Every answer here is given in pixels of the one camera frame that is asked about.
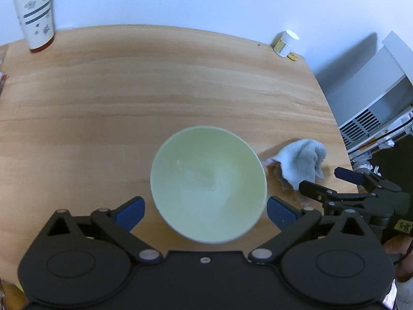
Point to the white pill bottle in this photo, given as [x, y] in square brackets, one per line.
[284, 42]

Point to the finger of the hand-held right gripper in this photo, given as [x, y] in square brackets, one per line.
[350, 175]
[317, 192]

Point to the patterned tumbler with red lid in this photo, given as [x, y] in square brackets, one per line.
[35, 13]

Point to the crumpled white paper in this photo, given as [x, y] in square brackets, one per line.
[366, 165]

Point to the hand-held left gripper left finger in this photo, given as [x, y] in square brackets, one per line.
[130, 213]

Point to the person's right hand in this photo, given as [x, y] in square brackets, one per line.
[398, 248]

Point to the pale green bowl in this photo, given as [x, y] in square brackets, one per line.
[208, 184]

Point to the white vented appliance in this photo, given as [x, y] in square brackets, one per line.
[371, 97]

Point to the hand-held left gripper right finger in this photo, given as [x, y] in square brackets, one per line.
[284, 214]

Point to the small yellow round object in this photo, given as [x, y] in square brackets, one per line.
[292, 56]

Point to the white terry cloth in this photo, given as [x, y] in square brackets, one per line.
[301, 163]

